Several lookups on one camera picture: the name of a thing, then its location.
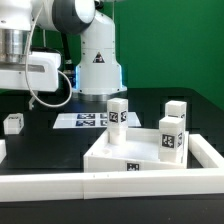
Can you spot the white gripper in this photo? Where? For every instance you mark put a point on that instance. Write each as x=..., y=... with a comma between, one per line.
x=42, y=74

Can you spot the white square tabletop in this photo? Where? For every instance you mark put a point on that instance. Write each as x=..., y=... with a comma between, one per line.
x=139, y=152

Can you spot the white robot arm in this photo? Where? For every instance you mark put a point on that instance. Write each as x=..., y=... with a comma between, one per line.
x=98, y=75

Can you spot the white marker tag sheet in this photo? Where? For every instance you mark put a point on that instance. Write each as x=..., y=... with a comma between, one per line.
x=80, y=120

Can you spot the white U-shaped obstacle wall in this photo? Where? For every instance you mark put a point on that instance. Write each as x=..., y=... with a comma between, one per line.
x=207, y=179

